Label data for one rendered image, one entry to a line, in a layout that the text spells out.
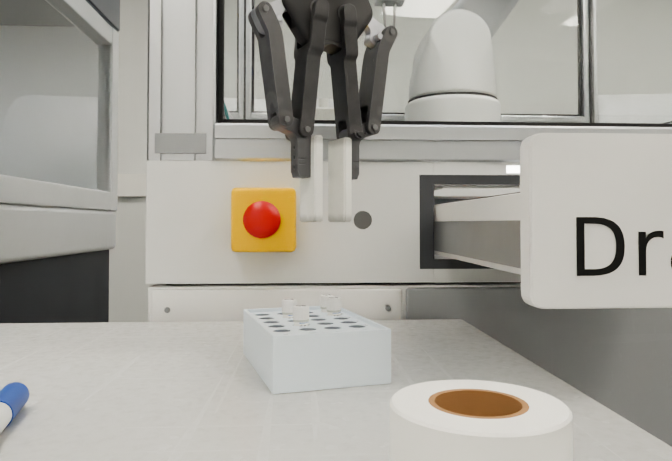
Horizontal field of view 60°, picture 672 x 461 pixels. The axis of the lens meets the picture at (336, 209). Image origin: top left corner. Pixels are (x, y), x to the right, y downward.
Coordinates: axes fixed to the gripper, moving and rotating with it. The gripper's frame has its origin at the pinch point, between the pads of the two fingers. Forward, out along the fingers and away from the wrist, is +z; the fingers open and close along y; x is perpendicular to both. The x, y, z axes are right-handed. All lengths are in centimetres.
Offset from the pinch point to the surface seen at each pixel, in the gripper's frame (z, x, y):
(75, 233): 6, 101, -12
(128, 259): 29, 369, 39
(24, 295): 18, 84, -22
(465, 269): 9.1, 11.3, 24.7
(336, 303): 10.2, -0.7, 0.7
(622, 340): 17.8, 3.1, 42.2
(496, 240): 4.9, -7.5, 11.8
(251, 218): 3.1, 15.2, -1.0
